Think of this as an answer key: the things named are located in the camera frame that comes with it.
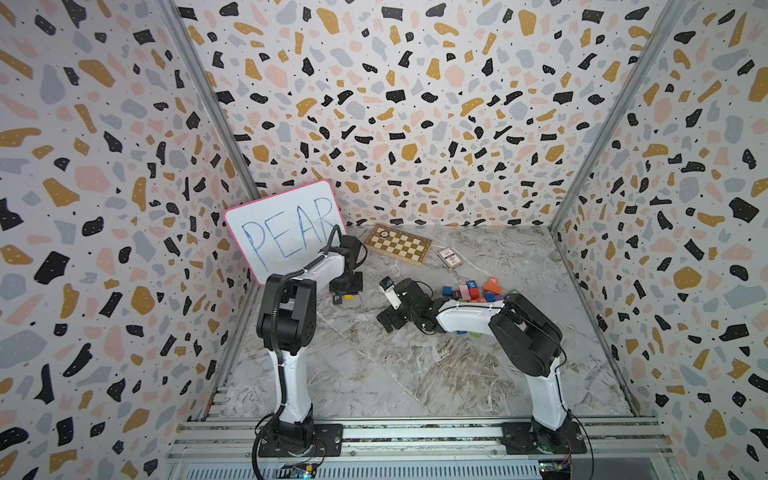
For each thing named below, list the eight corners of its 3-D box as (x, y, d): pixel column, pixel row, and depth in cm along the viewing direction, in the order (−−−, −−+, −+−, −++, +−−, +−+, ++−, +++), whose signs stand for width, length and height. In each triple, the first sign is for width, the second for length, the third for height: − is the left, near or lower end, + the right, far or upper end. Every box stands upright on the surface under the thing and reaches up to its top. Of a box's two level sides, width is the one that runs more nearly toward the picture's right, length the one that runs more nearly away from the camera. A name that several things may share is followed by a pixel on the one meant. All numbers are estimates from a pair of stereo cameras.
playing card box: (451, 270, 112) (451, 266, 110) (437, 255, 116) (437, 251, 115) (461, 264, 113) (462, 260, 112) (447, 249, 118) (448, 246, 116)
